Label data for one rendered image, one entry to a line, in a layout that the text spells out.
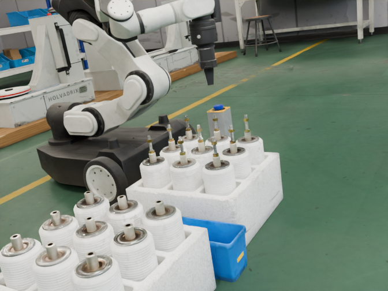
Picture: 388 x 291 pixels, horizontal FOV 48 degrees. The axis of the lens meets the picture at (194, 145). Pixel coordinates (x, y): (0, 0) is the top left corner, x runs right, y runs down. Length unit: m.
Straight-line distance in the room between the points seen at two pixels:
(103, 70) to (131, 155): 2.42
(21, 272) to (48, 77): 2.77
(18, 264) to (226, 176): 0.60
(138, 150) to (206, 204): 0.61
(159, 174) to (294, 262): 0.49
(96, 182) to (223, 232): 0.71
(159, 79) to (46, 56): 2.04
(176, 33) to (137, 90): 3.35
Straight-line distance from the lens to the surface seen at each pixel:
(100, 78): 4.19
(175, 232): 1.06
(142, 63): 1.81
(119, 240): 0.99
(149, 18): 1.40
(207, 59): 1.46
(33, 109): 3.41
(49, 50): 3.75
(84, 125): 2.02
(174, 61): 4.71
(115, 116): 1.94
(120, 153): 1.77
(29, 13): 7.39
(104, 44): 1.85
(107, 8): 1.40
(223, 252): 1.18
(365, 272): 1.25
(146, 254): 0.98
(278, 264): 1.28
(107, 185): 1.78
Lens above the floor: 0.72
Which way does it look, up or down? 18 degrees down
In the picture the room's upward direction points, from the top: 9 degrees counter-clockwise
